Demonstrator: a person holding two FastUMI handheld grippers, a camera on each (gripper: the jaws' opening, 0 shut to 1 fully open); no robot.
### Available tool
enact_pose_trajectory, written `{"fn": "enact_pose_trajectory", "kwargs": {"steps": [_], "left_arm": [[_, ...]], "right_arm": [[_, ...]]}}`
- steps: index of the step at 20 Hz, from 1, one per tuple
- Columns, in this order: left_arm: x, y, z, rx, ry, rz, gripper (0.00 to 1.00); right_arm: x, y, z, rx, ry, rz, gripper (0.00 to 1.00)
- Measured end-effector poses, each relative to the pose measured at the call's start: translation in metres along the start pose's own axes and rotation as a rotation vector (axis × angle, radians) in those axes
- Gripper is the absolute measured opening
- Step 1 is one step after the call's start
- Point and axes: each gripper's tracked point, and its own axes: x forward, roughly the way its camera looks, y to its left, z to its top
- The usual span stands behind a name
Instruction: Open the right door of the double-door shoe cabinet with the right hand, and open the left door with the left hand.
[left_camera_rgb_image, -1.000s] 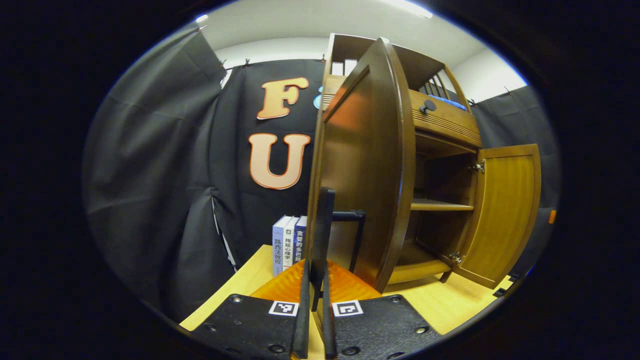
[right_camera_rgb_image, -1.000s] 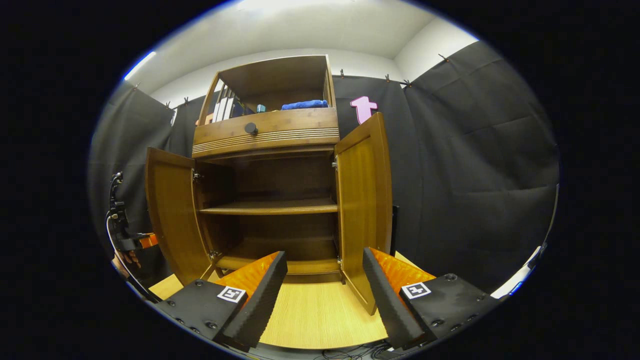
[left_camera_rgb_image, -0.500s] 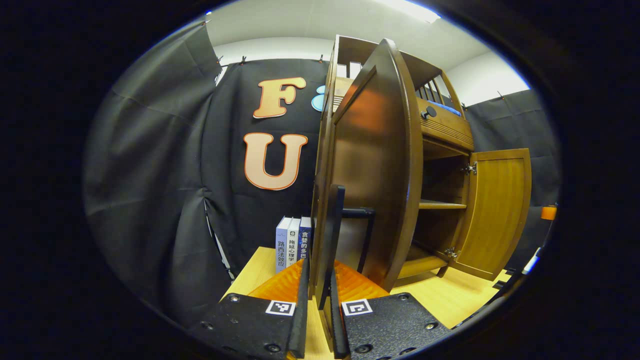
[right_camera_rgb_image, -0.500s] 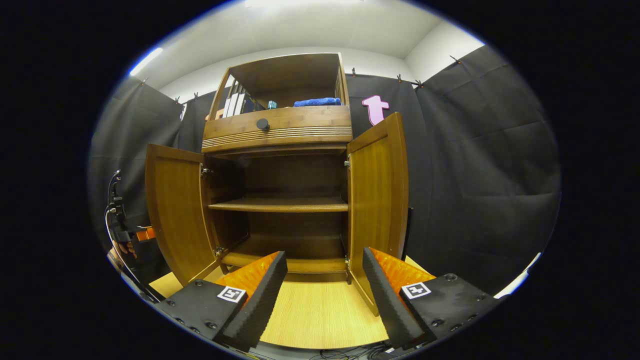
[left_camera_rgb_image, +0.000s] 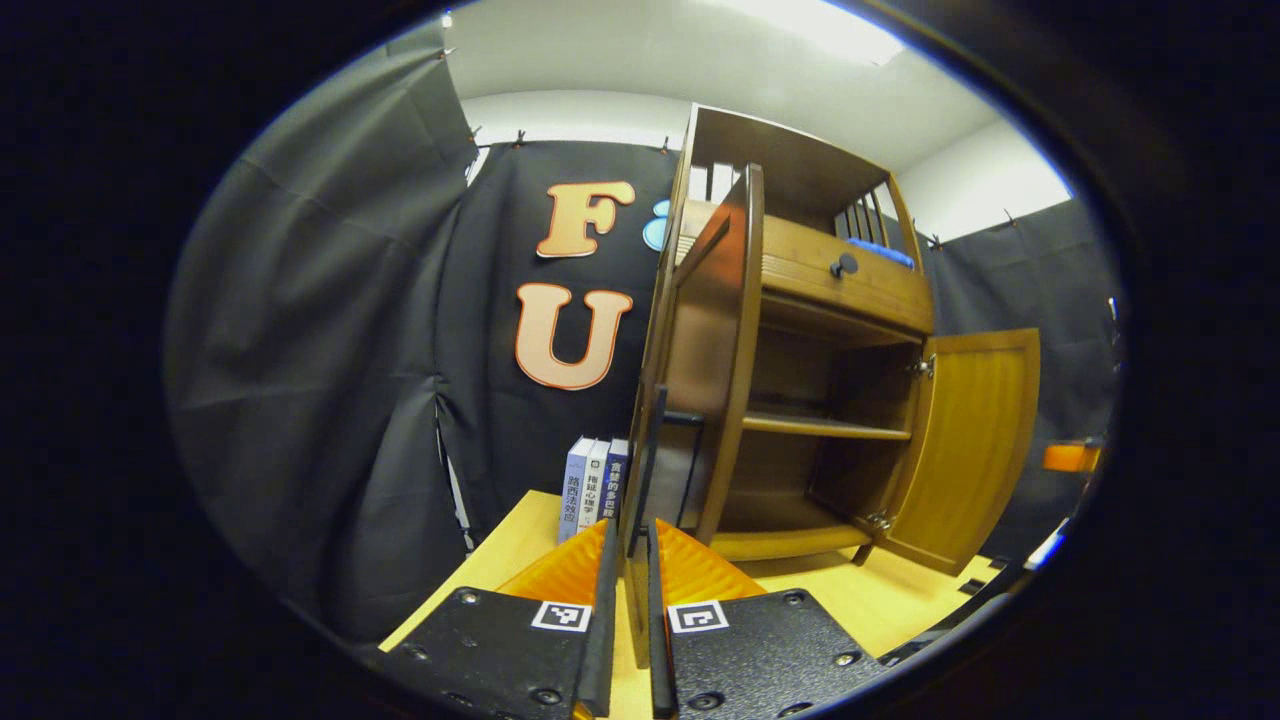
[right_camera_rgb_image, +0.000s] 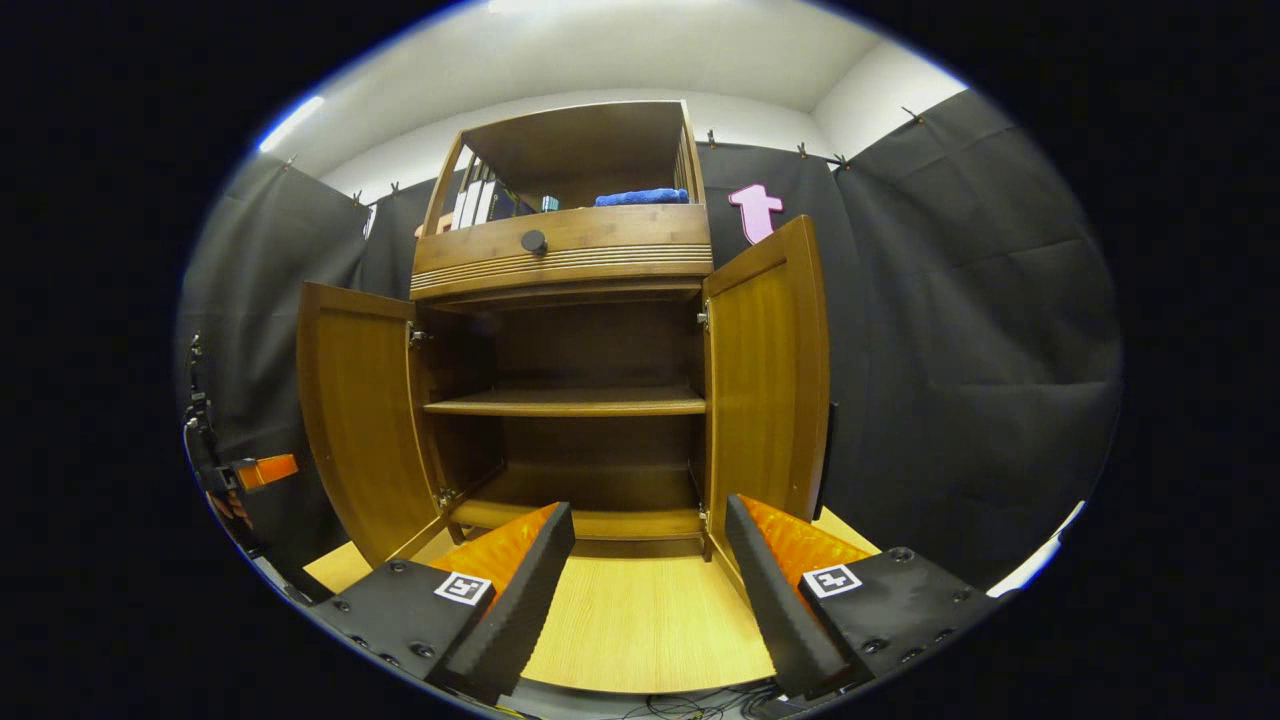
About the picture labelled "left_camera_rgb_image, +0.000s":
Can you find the dark blue spine book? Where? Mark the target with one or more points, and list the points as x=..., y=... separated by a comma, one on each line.
x=616, y=480

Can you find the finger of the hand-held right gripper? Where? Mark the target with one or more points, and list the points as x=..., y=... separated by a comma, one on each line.
x=1070, y=457

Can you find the black backdrop cloth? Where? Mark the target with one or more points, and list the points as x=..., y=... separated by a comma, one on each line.
x=320, y=350

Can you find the blue folded towel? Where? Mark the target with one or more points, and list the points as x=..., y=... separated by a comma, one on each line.
x=893, y=253

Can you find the black round drawer knob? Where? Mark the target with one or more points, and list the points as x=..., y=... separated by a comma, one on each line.
x=844, y=266

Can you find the wooden double-door shoe cabinet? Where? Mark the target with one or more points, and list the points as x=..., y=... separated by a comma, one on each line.
x=800, y=160

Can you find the wooden cabinet drawer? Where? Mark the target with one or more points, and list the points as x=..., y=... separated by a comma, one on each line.
x=860, y=285

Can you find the white spine book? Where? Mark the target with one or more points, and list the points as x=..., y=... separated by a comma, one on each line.
x=594, y=490

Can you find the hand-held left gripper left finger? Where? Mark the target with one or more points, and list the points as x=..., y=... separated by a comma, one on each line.
x=603, y=620

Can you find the white upright book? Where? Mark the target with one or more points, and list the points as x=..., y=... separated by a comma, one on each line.
x=723, y=182
x=698, y=184

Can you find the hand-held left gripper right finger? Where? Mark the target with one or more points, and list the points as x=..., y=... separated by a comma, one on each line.
x=655, y=640

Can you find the metal door hinge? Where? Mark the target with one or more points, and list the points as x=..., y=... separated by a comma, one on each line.
x=877, y=521
x=921, y=367

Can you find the lavender spine book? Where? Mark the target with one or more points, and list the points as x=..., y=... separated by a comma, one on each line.
x=572, y=495

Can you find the wooden cabinet inner shelf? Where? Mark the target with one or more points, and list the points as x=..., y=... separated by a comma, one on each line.
x=825, y=427

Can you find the wooden shoe cabinet door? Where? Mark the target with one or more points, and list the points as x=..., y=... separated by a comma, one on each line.
x=970, y=450
x=715, y=350

